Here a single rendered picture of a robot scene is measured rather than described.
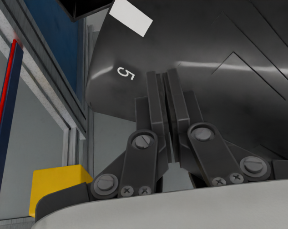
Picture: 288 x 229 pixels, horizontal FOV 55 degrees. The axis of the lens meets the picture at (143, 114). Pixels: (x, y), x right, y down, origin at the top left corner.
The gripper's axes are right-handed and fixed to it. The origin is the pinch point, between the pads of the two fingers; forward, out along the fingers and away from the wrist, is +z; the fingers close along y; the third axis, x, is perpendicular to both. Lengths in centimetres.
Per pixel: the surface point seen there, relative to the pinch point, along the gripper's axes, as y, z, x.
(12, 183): -59, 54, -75
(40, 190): -24.6, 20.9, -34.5
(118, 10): -2.3, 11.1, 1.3
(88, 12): -7.7, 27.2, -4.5
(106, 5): -5.2, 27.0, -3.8
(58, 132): -42, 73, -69
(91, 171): -28, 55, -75
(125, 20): -1.9, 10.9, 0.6
